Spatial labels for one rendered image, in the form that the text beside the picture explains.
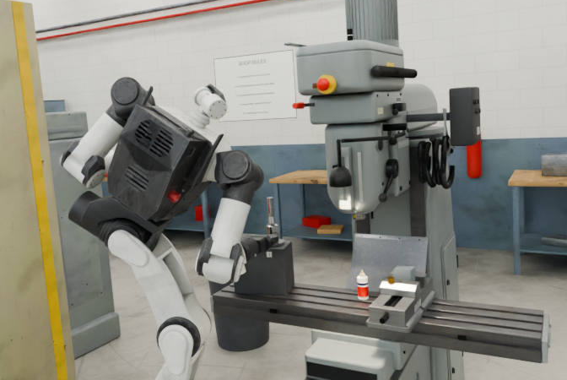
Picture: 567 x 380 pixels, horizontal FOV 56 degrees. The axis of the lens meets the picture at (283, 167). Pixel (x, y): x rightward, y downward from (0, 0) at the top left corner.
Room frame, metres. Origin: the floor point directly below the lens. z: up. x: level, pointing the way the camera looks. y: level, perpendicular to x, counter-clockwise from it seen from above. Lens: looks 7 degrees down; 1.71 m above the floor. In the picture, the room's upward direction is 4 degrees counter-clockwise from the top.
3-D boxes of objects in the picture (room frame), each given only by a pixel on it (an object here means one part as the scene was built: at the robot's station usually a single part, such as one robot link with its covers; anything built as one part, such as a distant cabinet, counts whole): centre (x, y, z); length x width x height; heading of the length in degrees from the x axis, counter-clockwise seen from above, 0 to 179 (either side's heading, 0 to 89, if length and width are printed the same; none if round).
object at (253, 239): (1.91, 0.14, 1.20); 0.13 x 0.12 x 0.10; 65
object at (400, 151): (2.06, -0.36, 1.47); 0.24 x 0.19 x 0.26; 62
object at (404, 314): (1.79, -0.39, 1.02); 0.35 x 0.15 x 0.11; 150
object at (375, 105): (1.93, -0.28, 1.68); 0.34 x 0.24 x 0.10; 152
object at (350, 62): (1.90, -0.27, 1.81); 0.47 x 0.26 x 0.16; 152
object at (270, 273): (2.09, 0.11, 1.07); 0.22 x 0.12 x 0.20; 73
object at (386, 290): (1.77, -0.37, 1.06); 0.12 x 0.06 x 0.04; 60
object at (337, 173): (1.69, -0.18, 1.47); 0.07 x 0.07 x 0.06
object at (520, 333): (1.89, -0.26, 0.93); 1.24 x 0.23 x 0.08; 62
